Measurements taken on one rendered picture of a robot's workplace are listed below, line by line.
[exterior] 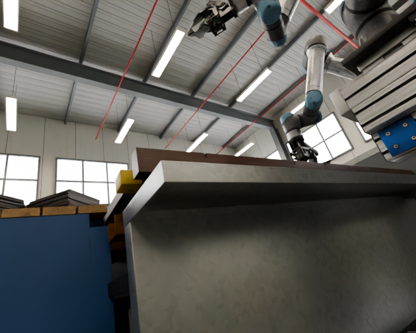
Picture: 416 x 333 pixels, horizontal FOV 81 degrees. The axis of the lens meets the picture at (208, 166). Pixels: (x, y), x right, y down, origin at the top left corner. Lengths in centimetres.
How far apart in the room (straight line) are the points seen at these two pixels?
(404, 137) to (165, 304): 75
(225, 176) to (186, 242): 17
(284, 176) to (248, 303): 25
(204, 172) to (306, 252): 41
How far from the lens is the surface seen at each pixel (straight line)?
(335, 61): 158
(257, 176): 40
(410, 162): 186
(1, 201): 84
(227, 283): 50
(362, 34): 100
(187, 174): 32
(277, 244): 61
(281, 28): 109
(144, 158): 55
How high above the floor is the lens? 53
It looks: 24 degrees up
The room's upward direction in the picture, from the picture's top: 14 degrees counter-clockwise
